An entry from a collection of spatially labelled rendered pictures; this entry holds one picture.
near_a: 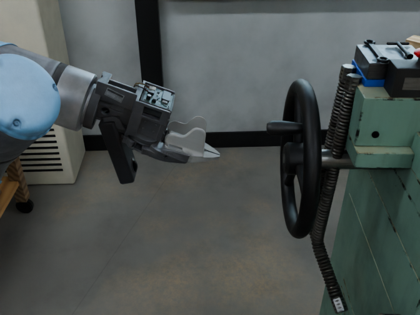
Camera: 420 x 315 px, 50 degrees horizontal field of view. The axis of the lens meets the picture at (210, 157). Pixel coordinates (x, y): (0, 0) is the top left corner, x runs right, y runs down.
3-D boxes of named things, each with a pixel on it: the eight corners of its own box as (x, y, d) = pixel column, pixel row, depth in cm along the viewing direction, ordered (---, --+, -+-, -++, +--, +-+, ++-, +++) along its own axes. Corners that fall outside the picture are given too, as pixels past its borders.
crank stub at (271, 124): (265, 138, 74) (265, 125, 75) (301, 139, 74) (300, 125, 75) (267, 130, 71) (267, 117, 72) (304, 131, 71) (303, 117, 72)
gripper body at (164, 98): (174, 115, 64) (91, 86, 62) (157, 162, 69) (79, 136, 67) (179, 92, 71) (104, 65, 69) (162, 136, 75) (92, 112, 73)
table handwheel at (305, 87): (277, 255, 90) (272, 127, 103) (379, 256, 90) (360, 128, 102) (303, 208, 64) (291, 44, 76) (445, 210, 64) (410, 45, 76)
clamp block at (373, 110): (335, 106, 88) (343, 62, 83) (406, 107, 87) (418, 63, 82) (354, 147, 75) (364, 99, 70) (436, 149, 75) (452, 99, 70)
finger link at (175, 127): (230, 132, 70) (173, 112, 68) (215, 162, 73) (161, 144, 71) (230, 122, 73) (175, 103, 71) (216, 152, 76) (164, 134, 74)
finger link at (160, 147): (189, 160, 68) (132, 142, 66) (185, 169, 68) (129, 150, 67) (191, 144, 72) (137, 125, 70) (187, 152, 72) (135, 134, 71)
